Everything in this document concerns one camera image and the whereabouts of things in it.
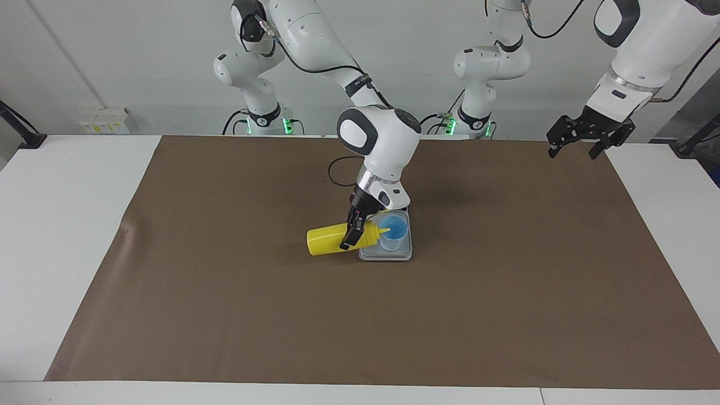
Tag silver digital kitchen scale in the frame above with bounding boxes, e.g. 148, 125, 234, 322
358, 208, 413, 262

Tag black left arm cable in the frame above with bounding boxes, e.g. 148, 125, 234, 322
520, 0, 720, 105

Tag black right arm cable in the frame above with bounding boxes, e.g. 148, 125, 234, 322
256, 14, 394, 187

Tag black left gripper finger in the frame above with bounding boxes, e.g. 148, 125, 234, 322
547, 115, 586, 159
588, 124, 636, 160

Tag black clamp stand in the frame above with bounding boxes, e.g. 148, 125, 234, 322
669, 112, 720, 157
0, 100, 47, 150

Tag yellow squeeze bottle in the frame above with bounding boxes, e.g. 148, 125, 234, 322
307, 221, 391, 257

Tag light blue plastic cup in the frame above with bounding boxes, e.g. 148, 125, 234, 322
378, 214, 409, 253

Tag brown paper table mat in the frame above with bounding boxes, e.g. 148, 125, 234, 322
44, 135, 720, 390

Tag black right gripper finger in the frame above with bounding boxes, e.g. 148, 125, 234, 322
340, 222, 365, 251

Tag black base cable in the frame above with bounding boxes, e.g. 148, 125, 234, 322
222, 110, 251, 136
413, 90, 467, 136

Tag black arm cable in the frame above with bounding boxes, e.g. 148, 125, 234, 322
520, 0, 720, 105
256, 14, 394, 187

